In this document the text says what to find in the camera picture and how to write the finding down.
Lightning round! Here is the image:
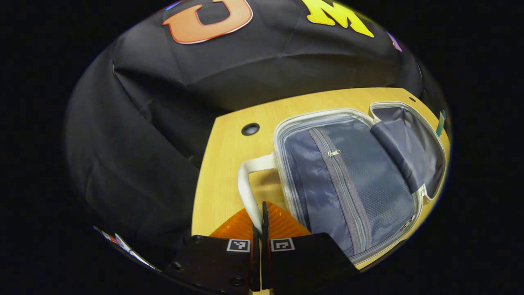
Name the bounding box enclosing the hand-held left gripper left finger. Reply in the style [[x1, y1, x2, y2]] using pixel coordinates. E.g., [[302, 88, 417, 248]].
[[164, 207, 261, 295]]

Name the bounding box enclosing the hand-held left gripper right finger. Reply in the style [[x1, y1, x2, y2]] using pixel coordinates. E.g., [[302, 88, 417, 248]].
[[261, 201, 361, 293]]

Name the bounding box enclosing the white suitcase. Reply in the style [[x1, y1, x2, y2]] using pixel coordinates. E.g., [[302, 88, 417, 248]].
[[237, 102, 447, 267]]

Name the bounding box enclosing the white printed strip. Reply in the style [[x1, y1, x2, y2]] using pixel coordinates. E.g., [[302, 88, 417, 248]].
[[93, 225, 160, 272]]

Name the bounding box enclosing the black backdrop cloth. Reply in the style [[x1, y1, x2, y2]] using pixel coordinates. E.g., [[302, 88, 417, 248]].
[[63, 0, 434, 263]]

